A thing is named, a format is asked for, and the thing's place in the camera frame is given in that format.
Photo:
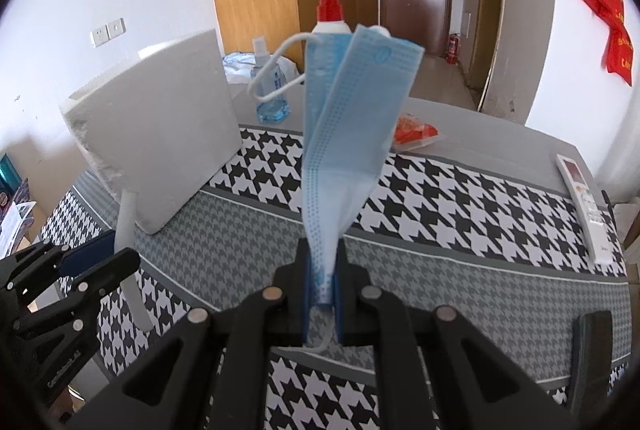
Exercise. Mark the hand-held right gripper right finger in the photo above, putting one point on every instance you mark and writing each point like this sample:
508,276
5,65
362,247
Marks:
340,310

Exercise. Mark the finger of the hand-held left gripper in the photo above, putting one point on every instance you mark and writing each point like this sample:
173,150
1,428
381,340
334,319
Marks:
85,255
115,267

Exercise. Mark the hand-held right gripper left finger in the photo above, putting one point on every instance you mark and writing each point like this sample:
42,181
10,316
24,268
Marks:
305,300

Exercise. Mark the white foam box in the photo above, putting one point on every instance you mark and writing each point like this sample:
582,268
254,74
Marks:
165,130

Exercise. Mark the blue face mask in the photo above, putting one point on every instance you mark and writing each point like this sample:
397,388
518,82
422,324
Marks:
345,120

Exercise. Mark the pile of printed packets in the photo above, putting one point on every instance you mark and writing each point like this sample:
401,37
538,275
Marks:
15,220

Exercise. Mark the houndstooth tablecloth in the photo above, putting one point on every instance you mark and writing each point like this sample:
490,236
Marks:
450,220

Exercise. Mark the red snack packet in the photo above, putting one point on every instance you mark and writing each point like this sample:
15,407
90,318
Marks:
415,133

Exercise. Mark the blue sanitizer bottle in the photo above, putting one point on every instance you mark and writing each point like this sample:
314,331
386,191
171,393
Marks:
272,108

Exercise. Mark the light blue cloth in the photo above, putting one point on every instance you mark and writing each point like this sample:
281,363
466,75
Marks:
240,65

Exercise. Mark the black rectangular object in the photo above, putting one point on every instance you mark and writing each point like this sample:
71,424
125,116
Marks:
592,355

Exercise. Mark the white remote control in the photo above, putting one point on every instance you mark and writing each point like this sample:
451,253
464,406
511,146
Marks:
585,205

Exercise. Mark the red fire extinguisher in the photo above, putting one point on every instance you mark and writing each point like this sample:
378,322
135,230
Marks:
452,50

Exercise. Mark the white pump bottle red pump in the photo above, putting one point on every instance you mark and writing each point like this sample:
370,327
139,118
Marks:
330,8

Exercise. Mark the white wall socket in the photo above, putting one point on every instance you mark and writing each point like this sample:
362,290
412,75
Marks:
99,36
116,28

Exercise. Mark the brown door frame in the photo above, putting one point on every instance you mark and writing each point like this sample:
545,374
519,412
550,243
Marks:
492,10

